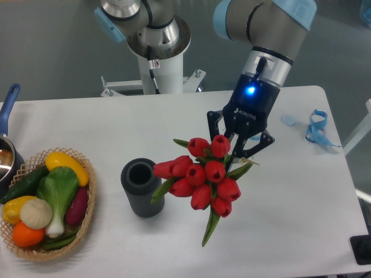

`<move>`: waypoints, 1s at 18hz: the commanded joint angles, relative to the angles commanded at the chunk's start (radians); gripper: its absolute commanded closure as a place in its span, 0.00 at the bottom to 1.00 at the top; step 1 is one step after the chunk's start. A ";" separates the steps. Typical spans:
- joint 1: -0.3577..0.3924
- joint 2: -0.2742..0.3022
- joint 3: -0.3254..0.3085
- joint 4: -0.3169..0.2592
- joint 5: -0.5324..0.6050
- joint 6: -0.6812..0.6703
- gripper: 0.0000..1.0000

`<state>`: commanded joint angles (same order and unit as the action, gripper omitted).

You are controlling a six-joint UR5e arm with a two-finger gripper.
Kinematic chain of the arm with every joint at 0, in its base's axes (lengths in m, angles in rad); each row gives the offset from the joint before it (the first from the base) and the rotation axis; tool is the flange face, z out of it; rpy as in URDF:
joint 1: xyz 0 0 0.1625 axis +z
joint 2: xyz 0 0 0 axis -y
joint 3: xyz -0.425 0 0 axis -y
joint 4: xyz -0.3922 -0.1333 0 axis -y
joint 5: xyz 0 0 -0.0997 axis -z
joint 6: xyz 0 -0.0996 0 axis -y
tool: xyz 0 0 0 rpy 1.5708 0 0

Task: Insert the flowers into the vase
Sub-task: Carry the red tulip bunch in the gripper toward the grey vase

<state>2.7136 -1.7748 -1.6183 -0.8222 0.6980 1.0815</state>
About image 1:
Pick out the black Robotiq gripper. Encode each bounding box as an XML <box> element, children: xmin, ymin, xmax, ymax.
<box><xmin>206</xmin><ymin>74</ymin><xmax>280</xmax><ymax>163</ymax></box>

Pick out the red tulip bouquet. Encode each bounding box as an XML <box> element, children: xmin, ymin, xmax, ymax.
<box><xmin>151</xmin><ymin>135</ymin><xmax>257</xmax><ymax>247</ymax></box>

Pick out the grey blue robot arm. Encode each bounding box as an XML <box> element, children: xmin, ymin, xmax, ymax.
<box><xmin>94</xmin><ymin>1</ymin><xmax>317</xmax><ymax>164</ymax></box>

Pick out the dark grey ribbed vase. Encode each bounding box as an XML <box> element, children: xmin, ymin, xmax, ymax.
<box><xmin>121</xmin><ymin>158</ymin><xmax>165</xmax><ymax>218</ymax></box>

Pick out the small clear plastic piece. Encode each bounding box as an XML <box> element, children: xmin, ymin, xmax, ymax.
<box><xmin>281</xmin><ymin>115</ymin><xmax>297</xmax><ymax>126</ymax></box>

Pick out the purple sweet potato toy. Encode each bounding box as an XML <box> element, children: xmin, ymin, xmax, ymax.
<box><xmin>65</xmin><ymin>187</ymin><xmax>89</xmax><ymax>226</ymax></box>

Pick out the yellow squash toy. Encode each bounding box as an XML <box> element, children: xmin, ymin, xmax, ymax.
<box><xmin>45</xmin><ymin>151</ymin><xmax>89</xmax><ymax>186</ymax></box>

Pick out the black device at edge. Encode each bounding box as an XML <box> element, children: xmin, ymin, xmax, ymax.
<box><xmin>350</xmin><ymin>235</ymin><xmax>370</xmax><ymax>265</ymax></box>

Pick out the green bok choy toy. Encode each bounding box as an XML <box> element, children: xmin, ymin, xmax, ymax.
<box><xmin>37</xmin><ymin>166</ymin><xmax>79</xmax><ymax>238</ymax></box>

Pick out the woven wicker basket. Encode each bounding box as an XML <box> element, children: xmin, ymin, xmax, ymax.
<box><xmin>1</xmin><ymin>147</ymin><xmax>97</xmax><ymax>262</ymax></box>

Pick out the green bean pods toy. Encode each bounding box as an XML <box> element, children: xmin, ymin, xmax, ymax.
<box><xmin>41</xmin><ymin>230</ymin><xmax>78</xmax><ymax>251</ymax></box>

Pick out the dark green cucumber toy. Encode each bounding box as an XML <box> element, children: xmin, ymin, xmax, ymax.
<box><xmin>1</xmin><ymin>164</ymin><xmax>49</xmax><ymax>204</ymax></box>

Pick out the cream garlic toy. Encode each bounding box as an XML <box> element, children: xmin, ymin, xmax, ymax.
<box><xmin>20</xmin><ymin>198</ymin><xmax>53</xmax><ymax>229</ymax></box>

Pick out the orange fruit toy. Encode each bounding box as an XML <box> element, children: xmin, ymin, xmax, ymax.
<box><xmin>12</xmin><ymin>222</ymin><xmax>45</xmax><ymax>247</ymax></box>

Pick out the yellow bell pepper toy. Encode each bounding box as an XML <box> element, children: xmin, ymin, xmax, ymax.
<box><xmin>2</xmin><ymin>196</ymin><xmax>37</xmax><ymax>225</ymax></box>

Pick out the white metal base bracket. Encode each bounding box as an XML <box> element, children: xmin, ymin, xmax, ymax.
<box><xmin>100</xmin><ymin>69</ymin><xmax>206</xmax><ymax>97</ymax></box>

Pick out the blue lanyard strap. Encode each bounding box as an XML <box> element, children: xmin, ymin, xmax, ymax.
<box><xmin>305</xmin><ymin>109</ymin><xmax>342</xmax><ymax>152</ymax></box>

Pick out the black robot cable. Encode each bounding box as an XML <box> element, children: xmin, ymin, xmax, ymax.
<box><xmin>146</xmin><ymin>46</ymin><xmax>161</xmax><ymax>95</ymax></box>

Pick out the white metal frame leg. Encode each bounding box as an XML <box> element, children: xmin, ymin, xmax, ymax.
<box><xmin>343</xmin><ymin>99</ymin><xmax>370</xmax><ymax>156</ymax></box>

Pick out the blue handled saucepan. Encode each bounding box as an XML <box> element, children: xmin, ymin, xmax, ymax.
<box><xmin>1</xmin><ymin>83</ymin><xmax>24</xmax><ymax>197</ymax></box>

